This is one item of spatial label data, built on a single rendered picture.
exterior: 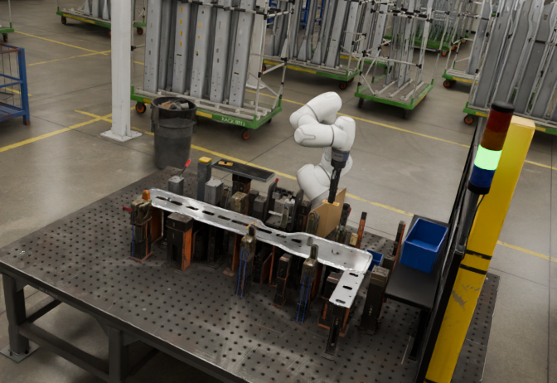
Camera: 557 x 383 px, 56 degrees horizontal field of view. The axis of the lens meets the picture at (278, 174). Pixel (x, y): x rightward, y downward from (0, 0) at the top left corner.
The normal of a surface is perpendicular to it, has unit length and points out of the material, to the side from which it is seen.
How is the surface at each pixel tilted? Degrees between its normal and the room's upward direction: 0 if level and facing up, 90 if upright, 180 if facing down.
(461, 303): 90
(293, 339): 0
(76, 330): 0
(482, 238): 90
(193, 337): 0
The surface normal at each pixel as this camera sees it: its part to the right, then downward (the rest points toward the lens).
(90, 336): 0.12, -0.91
